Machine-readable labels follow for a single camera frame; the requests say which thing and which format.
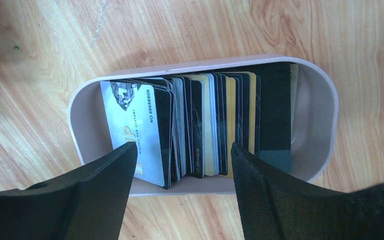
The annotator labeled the silver diamond VIP card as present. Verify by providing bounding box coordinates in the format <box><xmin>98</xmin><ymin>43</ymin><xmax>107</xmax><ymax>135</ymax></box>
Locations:
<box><xmin>99</xmin><ymin>81</ymin><xmax>170</xmax><ymax>189</ymax></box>

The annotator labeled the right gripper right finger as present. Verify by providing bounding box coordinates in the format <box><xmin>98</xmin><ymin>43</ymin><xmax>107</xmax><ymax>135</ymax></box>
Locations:
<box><xmin>231</xmin><ymin>143</ymin><xmax>384</xmax><ymax>240</ymax></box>

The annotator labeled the pink oval card tray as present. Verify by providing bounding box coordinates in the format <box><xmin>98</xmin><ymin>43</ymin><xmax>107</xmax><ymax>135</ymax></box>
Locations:
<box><xmin>67</xmin><ymin>54</ymin><xmax>339</xmax><ymax>197</ymax></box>

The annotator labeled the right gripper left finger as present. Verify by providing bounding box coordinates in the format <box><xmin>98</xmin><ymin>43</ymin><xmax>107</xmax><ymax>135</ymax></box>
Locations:
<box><xmin>0</xmin><ymin>142</ymin><xmax>138</xmax><ymax>240</ymax></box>

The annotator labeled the black striped card in tray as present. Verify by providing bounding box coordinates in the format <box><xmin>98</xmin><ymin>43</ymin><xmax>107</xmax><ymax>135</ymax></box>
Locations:
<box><xmin>215</xmin><ymin>62</ymin><xmax>299</xmax><ymax>172</ymax></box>

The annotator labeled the stack of assorted cards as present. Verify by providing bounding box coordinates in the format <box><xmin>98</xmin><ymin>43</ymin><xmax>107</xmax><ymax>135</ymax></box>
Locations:
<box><xmin>112</xmin><ymin>71</ymin><xmax>262</xmax><ymax>183</ymax></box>

